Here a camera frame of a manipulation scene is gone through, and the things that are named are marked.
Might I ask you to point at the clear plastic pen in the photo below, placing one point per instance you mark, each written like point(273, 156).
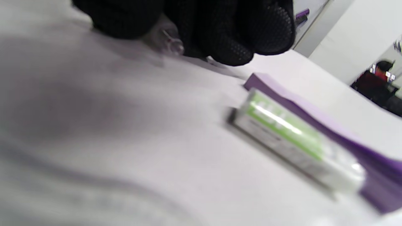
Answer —
point(171, 44)

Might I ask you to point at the person's right hand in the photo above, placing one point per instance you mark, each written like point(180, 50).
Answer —
point(220, 28)

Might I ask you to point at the purple whiteboard magnet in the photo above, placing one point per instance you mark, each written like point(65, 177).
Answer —
point(303, 13)

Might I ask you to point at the white partition panel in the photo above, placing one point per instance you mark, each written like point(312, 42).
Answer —
point(355, 34)

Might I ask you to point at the whiteboard with grid chart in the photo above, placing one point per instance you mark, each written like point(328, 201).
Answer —
point(314, 5)

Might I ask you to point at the green label lead case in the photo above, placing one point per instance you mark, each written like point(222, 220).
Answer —
point(292, 138)

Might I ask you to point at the black whiteboard magnet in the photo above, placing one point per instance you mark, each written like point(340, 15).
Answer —
point(301, 20)

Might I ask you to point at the purple sticky note pad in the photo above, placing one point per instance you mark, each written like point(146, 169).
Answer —
point(377, 175)

